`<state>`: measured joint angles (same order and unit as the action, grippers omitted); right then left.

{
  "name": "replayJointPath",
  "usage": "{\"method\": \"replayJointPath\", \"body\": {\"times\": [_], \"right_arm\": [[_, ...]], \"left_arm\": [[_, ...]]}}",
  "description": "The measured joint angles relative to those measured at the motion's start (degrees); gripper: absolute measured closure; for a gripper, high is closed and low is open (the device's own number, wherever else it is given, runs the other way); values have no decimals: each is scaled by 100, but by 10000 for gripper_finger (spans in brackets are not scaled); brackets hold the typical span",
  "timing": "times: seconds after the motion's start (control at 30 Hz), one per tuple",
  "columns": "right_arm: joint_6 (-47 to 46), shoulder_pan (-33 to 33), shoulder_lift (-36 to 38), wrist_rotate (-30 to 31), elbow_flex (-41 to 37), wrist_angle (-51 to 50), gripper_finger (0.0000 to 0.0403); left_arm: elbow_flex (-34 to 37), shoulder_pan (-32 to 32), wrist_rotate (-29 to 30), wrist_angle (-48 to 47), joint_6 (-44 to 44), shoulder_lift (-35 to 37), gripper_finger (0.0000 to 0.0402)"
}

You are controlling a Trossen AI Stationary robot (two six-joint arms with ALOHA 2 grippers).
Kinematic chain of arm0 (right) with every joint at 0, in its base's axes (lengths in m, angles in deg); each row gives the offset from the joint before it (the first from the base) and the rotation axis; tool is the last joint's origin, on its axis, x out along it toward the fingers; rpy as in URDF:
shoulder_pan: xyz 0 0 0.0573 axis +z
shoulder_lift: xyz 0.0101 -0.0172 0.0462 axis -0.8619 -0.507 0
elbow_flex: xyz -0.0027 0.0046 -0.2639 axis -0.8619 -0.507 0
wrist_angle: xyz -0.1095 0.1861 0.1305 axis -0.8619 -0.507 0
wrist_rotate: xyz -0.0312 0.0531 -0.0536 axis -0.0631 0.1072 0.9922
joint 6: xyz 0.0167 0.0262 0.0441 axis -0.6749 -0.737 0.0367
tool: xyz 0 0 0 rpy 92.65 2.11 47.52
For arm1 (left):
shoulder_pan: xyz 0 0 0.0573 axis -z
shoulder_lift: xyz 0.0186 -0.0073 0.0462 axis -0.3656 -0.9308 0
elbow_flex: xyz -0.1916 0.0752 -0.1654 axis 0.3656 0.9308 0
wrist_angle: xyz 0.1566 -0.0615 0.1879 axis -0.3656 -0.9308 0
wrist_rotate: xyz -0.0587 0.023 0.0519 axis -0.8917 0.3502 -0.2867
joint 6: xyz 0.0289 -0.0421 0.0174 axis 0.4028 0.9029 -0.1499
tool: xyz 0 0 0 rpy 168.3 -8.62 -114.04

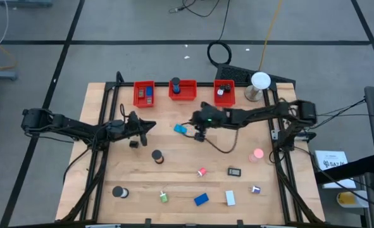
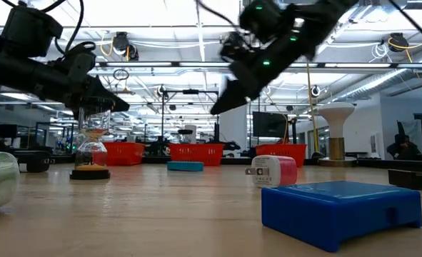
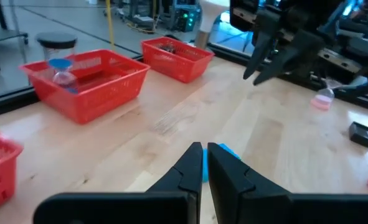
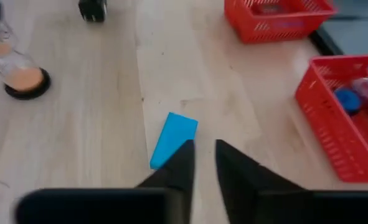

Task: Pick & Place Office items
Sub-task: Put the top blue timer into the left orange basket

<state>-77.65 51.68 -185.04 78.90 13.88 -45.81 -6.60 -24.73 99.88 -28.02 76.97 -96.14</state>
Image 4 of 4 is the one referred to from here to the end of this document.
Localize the black aluminium table frame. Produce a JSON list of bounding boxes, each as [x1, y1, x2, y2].
[[308, 18, 368, 57]]

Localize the blue sand hourglass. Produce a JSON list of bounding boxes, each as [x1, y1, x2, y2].
[[333, 60, 368, 118]]

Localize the light blue plastic case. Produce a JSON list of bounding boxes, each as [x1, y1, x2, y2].
[[149, 111, 199, 170]]

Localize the orange sand hourglass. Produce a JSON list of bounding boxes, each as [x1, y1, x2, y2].
[[0, 0, 52, 101]]

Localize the black wall charger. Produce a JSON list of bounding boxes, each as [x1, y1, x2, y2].
[[78, 0, 108, 23]]

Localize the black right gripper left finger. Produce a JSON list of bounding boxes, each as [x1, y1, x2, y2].
[[136, 139, 196, 224]]

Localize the red plastic basket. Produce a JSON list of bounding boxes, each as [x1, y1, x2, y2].
[[295, 54, 368, 184], [223, 0, 339, 44]]

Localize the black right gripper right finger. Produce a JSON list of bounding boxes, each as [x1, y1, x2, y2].
[[215, 139, 314, 224]]

